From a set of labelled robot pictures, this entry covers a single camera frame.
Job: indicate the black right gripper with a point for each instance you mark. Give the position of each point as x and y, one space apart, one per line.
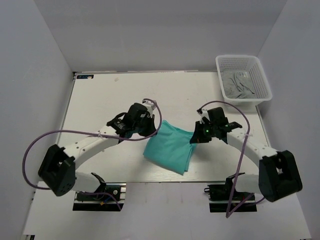
198 137

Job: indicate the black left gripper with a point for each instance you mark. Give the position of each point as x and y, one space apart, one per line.
152 128

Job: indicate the teal green t shirt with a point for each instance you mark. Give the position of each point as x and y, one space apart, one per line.
170 148

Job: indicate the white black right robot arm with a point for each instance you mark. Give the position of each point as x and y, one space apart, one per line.
278 175

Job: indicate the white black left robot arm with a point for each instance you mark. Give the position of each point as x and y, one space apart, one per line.
59 166

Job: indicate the grey t shirt in basket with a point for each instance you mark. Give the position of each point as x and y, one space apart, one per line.
237 85

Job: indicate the white plastic mesh basket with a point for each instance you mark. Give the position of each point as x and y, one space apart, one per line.
250 65

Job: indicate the blue label sticker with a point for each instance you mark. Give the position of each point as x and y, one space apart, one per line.
85 76

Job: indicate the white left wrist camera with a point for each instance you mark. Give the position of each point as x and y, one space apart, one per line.
150 105

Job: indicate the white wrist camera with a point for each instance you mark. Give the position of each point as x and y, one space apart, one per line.
150 105
204 117

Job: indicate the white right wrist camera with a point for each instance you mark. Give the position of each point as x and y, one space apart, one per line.
204 117

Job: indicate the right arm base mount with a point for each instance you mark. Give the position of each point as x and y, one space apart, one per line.
219 195

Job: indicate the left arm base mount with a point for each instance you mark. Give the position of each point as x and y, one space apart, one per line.
112 199

